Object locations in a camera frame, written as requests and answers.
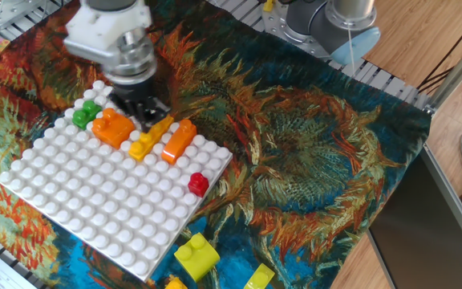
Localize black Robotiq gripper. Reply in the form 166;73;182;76
108;75;172;133

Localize slim yellow four-stud block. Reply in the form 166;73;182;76
128;114;175;163

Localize orange two-stud block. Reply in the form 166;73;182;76
91;107;136;150

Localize slim orange sloped block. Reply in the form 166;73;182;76
160;118;198;166

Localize small green two-stud block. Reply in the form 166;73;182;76
71;100;103;131

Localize white studded baseplate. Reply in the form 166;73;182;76
0;79;234;283

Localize small red block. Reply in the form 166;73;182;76
187;172;210;199

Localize white and silver wrist adapter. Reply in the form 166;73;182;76
63;0;158;85

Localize colourful sunflower pattern rug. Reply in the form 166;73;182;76
0;0;432;289

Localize large lime two-stud block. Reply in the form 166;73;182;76
173;232;221;283

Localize perforated metal plate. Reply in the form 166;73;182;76
0;0;71;31

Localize large yellow four-stud block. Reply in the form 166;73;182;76
164;275;189;289

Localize small lime single-stud block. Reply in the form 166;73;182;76
242;263;276;289

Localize white zip tie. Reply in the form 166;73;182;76
346;22;356;78

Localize black monitor panel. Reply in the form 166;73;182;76
366;143;462;289

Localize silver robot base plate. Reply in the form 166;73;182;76
261;2;332;61

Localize black floor cables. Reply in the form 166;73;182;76
417;7;462;94

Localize aluminium frame beam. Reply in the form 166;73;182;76
423;34;462;117

